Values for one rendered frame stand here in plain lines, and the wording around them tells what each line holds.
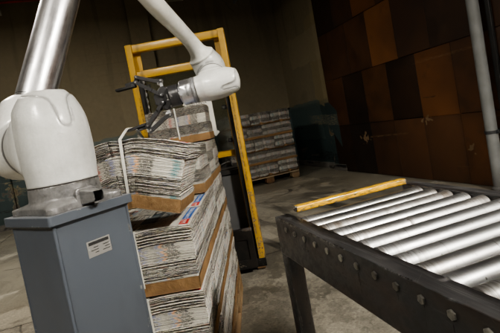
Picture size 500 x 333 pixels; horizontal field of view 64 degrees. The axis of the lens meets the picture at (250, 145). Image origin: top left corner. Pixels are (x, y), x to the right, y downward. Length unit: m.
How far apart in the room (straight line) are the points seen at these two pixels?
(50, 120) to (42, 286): 0.37
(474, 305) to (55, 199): 0.80
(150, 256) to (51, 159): 0.59
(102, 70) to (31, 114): 7.60
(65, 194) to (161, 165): 0.43
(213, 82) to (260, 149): 5.77
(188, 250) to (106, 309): 0.45
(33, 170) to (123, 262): 0.28
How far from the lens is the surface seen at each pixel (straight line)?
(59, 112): 0.98
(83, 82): 8.55
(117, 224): 1.00
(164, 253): 1.41
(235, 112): 3.00
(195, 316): 1.47
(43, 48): 1.25
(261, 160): 7.13
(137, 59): 3.24
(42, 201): 0.98
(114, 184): 1.35
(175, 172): 1.30
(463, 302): 0.70
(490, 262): 0.84
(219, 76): 1.38
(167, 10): 1.36
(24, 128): 0.98
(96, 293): 0.99
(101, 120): 8.44
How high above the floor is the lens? 1.11
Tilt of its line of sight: 3 degrees down
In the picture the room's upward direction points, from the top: 10 degrees counter-clockwise
